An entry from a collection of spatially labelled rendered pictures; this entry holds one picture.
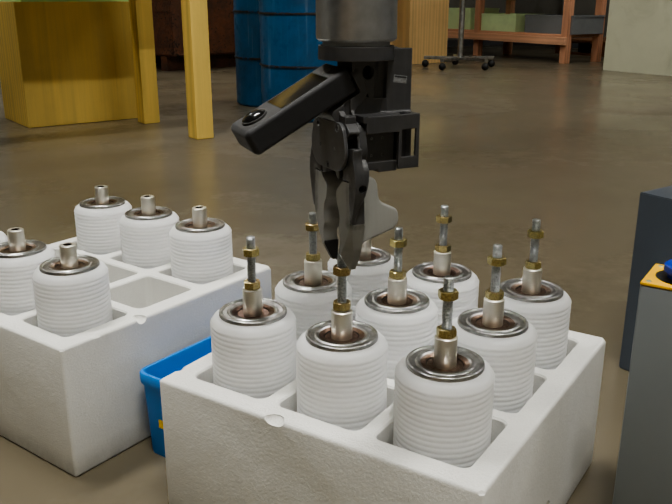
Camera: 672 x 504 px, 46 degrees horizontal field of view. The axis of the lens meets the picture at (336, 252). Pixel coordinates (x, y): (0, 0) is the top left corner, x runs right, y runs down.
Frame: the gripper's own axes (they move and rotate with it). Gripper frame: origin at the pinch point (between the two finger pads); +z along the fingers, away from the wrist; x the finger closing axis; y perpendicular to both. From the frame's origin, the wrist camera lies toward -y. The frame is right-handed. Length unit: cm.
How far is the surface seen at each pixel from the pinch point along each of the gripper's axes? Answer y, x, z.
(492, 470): 6.6, -18.2, 16.4
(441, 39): 399, 570, 13
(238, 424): -10.0, 3.0, 18.5
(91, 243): -14, 64, 15
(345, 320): 0.5, -1.1, 7.1
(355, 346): 0.4, -3.6, 8.9
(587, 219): 123, 89, 34
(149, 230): -6, 53, 11
